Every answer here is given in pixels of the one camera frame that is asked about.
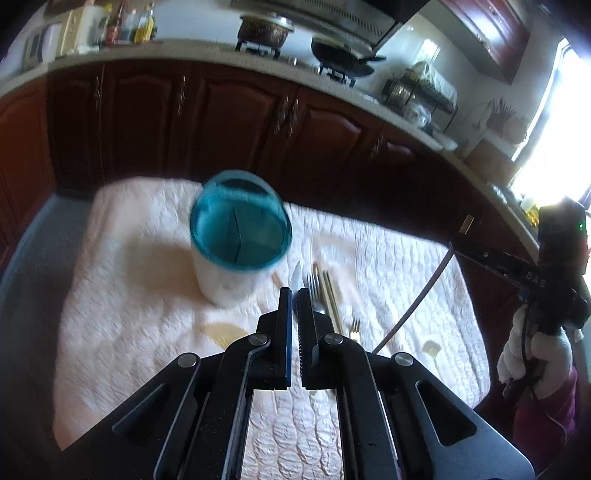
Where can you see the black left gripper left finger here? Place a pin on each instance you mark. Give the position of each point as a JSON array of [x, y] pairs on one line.
[[207, 435]]

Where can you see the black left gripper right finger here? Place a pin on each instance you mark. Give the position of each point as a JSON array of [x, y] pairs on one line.
[[330, 361]]

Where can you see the gold fork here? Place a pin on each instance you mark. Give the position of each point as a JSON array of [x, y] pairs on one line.
[[355, 331]]

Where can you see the silver metal fork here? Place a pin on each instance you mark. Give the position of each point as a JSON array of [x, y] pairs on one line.
[[311, 283]]

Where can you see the bamboo chopstick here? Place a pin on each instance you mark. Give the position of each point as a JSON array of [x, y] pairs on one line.
[[328, 301], [335, 305]]

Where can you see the white ceramic spoon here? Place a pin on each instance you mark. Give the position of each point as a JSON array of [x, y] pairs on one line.
[[295, 278]]

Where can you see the maroon sleeved right forearm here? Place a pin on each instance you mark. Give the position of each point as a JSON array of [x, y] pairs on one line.
[[542, 428]]

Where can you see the dark wooden kitchen cabinets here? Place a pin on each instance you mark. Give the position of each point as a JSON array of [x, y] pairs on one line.
[[80, 127]]

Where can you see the white gloved right hand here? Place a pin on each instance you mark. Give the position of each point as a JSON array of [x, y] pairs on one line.
[[554, 352]]

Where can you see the wooden cutting board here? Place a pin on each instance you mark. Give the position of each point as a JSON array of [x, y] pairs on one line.
[[490, 164]]

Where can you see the pink quilted table cloth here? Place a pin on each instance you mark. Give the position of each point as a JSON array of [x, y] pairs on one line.
[[134, 304]]

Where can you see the white floral utensil cup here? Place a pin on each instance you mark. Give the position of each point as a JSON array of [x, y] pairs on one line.
[[239, 230]]

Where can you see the metal dish rack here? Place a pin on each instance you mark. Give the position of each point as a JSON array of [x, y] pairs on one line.
[[421, 83]]

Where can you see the black wok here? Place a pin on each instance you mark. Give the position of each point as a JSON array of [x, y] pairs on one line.
[[342, 60]]

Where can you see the range hood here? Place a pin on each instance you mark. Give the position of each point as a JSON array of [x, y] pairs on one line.
[[369, 24]]

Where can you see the dark clay pot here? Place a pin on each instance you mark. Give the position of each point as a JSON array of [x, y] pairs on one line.
[[265, 30]]

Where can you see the yellow oil bottle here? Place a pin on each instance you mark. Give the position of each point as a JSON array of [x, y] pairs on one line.
[[145, 25]]

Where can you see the red sauce bottle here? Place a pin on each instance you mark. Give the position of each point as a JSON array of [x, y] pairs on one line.
[[114, 25]]

